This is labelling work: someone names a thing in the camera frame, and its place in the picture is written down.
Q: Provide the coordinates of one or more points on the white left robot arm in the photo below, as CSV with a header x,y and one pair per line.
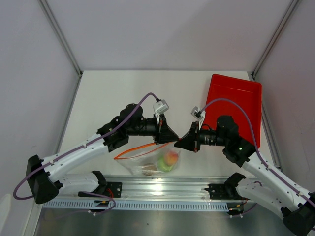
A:
x,y
49,177

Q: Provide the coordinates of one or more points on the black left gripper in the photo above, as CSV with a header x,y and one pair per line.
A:
x,y
163,133

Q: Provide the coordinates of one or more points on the red plastic tray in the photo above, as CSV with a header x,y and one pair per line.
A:
x,y
247,94

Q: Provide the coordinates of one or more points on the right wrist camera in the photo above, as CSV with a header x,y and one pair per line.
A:
x,y
199,115

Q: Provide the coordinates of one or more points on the peach fruit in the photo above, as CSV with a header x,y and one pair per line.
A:
x,y
171,158

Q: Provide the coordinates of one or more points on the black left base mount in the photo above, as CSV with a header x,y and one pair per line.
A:
x,y
112,190

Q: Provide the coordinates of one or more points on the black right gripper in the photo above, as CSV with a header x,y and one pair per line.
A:
x,y
191,141

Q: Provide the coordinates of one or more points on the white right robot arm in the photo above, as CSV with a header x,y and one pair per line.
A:
x,y
293,204

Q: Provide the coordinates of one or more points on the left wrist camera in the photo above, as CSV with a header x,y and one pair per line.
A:
x,y
160,107

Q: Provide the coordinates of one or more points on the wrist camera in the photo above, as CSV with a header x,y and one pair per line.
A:
x,y
199,115
160,107

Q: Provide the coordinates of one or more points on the clear zip top bag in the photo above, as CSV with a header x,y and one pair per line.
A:
x,y
133,159

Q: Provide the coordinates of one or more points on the brown kiwi fruit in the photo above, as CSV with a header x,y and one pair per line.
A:
x,y
149,169

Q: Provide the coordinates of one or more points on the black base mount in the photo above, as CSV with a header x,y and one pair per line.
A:
x,y
112,190
222,192

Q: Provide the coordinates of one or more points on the green apple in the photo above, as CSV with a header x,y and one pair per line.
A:
x,y
162,166

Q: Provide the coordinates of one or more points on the aluminium mounting rail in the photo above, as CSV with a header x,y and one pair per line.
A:
x,y
157,188

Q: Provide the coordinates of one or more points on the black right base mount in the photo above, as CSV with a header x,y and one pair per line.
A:
x,y
222,192

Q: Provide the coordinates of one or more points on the white slotted cable duct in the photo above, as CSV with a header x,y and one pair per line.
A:
x,y
138,205

